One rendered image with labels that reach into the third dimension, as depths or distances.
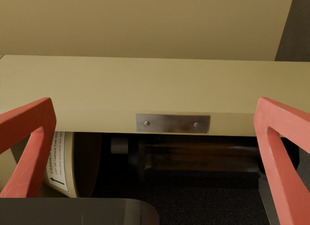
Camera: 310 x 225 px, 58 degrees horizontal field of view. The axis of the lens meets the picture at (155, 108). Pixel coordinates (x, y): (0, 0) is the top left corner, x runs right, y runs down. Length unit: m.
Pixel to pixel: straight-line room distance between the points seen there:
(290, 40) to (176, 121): 0.44
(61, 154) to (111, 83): 0.12
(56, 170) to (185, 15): 0.45
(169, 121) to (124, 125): 0.04
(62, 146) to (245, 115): 0.22
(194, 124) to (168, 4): 0.43
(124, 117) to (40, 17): 0.50
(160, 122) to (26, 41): 0.55
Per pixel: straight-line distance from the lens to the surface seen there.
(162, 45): 0.70
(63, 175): 0.38
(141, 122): 0.27
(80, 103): 0.28
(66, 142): 0.36
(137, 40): 0.70
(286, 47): 0.68
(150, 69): 0.33
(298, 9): 0.65
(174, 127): 0.27
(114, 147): 0.43
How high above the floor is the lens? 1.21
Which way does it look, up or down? 1 degrees up
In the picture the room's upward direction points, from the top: 89 degrees counter-clockwise
